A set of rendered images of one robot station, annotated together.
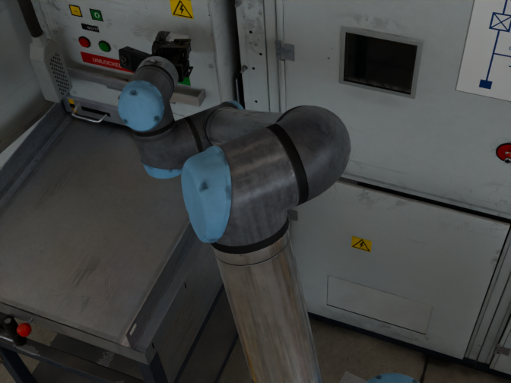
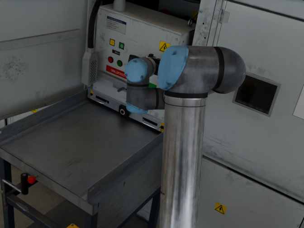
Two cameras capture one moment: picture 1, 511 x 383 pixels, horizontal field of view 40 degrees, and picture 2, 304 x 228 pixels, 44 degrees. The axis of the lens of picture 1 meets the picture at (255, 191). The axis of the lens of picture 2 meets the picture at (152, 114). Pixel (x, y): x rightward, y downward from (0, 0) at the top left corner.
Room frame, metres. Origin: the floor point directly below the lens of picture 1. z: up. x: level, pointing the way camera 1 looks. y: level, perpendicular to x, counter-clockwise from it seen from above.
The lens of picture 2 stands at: (-0.32, 0.04, 1.92)
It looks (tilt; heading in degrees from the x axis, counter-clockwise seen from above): 30 degrees down; 3
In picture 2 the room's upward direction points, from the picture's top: 9 degrees clockwise
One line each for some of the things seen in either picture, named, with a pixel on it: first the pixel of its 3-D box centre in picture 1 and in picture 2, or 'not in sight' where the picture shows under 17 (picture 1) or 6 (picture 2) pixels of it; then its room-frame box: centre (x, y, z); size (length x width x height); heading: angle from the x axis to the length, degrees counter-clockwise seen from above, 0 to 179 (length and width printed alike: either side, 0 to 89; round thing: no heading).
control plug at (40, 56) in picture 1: (51, 68); (90, 67); (1.48, 0.51, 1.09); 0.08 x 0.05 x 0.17; 154
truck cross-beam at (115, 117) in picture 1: (149, 118); (128, 108); (1.46, 0.28, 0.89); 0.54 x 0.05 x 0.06; 64
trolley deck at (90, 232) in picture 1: (102, 212); (90, 142); (1.19, 0.41, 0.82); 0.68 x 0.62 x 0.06; 154
